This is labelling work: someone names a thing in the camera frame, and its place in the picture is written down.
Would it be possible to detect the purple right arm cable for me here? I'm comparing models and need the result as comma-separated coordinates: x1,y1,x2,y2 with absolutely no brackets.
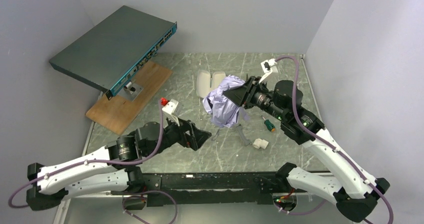
274,56,395,224

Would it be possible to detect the purple umbrella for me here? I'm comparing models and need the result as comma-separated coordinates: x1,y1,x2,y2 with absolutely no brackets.
202,75,248,141

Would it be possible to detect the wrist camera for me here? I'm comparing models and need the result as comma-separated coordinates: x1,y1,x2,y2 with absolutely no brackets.
259,58,279,83
160,97,181,127

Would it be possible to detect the dark network switch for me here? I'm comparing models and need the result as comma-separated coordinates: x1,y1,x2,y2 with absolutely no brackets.
48,5,178,99

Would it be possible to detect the metal switch stand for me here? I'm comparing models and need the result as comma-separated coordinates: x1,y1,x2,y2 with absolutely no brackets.
119,81,144,101

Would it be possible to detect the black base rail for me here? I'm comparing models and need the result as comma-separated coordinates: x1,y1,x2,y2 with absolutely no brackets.
110,171,309,207

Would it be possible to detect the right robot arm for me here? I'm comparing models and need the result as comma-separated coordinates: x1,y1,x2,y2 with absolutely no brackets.
223,76,390,223

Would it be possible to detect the cream umbrella case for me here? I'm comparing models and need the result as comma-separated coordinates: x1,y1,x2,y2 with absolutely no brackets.
196,69,226,99

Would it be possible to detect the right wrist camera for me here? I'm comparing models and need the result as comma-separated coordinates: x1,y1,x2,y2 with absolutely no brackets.
259,58,279,83

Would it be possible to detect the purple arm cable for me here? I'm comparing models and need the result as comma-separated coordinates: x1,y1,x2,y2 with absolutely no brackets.
8,103,178,224
274,56,395,224

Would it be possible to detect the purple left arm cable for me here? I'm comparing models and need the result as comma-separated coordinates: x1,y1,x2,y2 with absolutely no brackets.
8,103,178,224

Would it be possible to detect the green handled screwdriver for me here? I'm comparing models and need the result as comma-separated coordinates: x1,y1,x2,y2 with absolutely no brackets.
261,115,276,132

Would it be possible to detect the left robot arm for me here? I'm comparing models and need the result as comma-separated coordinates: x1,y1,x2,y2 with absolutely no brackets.
26,120,212,211

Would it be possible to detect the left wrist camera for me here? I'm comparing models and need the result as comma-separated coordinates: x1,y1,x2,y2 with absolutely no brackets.
160,97,181,127

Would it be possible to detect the wooden board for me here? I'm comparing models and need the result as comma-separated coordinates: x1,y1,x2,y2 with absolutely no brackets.
85,61,173,135

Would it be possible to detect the white pipe elbow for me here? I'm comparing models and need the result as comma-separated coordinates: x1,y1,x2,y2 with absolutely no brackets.
252,138,269,150

